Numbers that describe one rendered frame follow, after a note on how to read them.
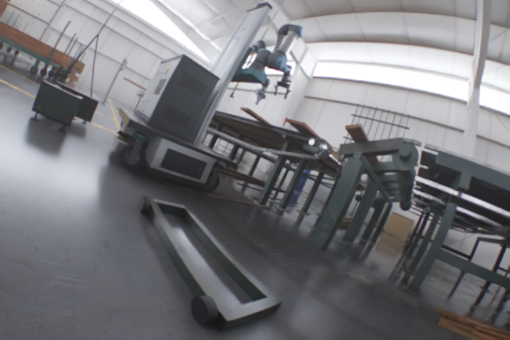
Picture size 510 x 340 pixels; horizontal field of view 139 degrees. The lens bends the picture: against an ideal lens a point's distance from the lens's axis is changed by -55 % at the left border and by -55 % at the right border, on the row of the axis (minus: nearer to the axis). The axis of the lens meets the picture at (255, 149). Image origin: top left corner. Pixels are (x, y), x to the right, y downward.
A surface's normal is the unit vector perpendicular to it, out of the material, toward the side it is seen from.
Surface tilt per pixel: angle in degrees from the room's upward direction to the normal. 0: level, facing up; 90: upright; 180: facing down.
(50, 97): 90
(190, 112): 90
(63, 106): 90
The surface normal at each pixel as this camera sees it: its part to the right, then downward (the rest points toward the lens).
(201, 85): 0.65, 0.27
